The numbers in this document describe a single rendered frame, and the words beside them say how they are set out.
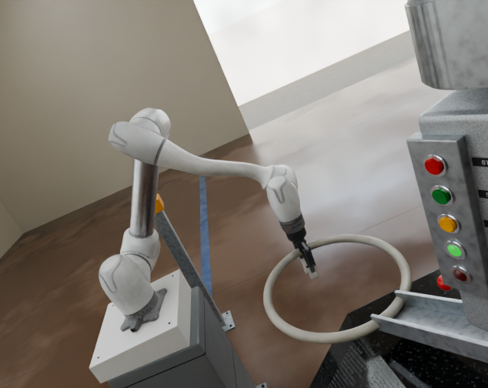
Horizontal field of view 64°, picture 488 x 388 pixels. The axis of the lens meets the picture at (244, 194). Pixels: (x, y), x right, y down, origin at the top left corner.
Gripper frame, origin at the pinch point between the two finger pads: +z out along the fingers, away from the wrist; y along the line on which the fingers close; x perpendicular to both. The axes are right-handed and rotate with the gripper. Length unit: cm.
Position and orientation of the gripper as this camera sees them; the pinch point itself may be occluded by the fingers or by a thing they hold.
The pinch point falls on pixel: (309, 268)
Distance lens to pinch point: 160.1
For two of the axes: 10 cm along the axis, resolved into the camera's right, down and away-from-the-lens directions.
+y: 3.2, 3.2, -8.9
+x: 8.8, -4.5, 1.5
